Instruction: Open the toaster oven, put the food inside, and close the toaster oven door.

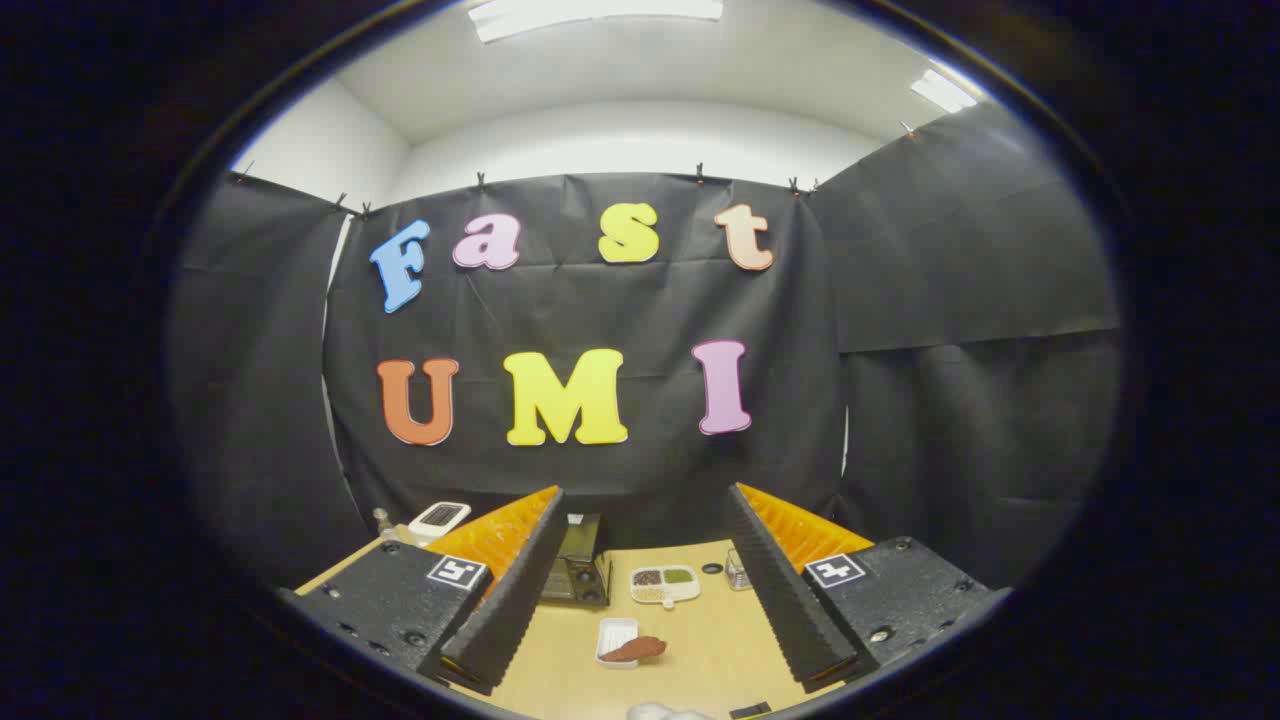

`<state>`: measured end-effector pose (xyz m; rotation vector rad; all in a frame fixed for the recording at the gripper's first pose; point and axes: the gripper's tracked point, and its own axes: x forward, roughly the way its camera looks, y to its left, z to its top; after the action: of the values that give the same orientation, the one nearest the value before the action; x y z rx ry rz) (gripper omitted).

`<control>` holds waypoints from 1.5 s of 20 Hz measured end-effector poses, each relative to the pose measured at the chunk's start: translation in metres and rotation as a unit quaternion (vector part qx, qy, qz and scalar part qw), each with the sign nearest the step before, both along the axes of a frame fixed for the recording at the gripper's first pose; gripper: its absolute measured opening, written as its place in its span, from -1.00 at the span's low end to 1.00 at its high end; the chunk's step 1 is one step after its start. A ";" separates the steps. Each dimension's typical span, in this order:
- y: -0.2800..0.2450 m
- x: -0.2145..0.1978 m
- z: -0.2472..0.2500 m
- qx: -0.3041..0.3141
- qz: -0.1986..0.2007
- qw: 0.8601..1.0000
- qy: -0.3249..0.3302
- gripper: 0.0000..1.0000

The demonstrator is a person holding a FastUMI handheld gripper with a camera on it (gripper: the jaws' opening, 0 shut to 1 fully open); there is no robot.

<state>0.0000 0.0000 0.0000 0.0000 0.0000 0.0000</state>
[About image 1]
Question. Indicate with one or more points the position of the black toaster oven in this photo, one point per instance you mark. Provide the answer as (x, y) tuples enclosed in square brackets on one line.
[(580, 560)]

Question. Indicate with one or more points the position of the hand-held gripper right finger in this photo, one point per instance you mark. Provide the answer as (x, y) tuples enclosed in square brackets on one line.
[(780, 590)]

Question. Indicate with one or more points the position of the brown meat slice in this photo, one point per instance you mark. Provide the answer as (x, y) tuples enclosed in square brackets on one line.
[(635, 650)]

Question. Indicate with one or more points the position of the white toaster appliance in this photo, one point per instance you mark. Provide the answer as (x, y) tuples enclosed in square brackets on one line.
[(438, 518)]

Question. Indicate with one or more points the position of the white divided bean dish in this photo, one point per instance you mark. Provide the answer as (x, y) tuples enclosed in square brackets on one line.
[(665, 585)]

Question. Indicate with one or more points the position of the small ceiling light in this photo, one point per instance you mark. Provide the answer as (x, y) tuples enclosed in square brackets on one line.
[(942, 92)]

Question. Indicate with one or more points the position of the long ceiling light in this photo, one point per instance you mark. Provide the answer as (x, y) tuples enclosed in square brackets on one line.
[(590, 12)]

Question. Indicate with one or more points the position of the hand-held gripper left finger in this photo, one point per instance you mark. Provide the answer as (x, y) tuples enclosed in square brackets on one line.
[(515, 590)]

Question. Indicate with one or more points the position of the white rectangular tray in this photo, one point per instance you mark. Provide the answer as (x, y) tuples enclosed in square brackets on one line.
[(615, 630)]

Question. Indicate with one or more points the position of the glass bottle orange label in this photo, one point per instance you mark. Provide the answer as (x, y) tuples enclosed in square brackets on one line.
[(384, 526)]

